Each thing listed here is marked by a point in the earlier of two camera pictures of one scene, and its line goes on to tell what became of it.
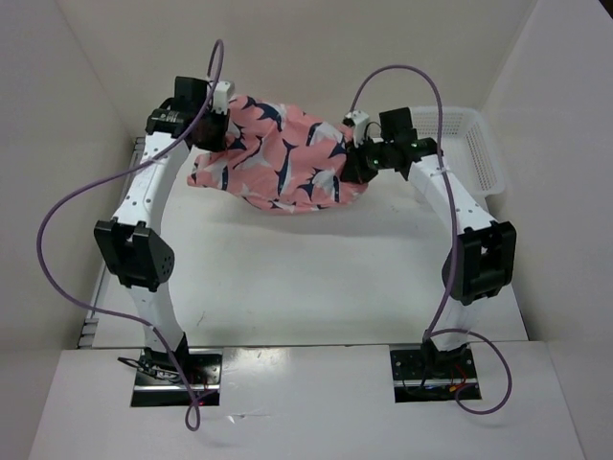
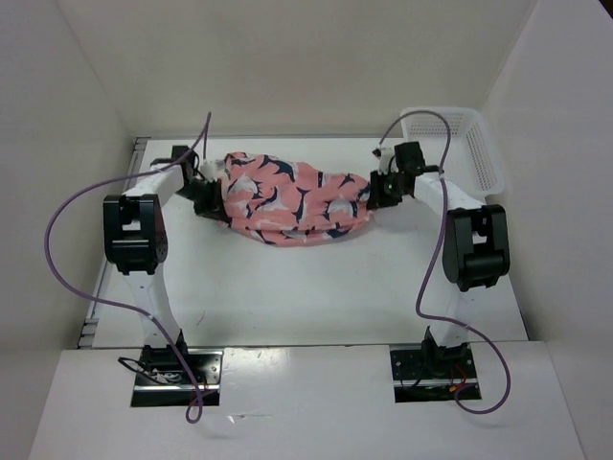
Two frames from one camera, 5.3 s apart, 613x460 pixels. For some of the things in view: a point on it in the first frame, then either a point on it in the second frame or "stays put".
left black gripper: [219, 144] → [214, 206]
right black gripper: [353, 170] → [377, 197]
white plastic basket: [467, 146] stays put
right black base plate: [412, 384] stays put
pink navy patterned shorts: [280, 160] → [273, 201]
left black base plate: [159, 383] stays put
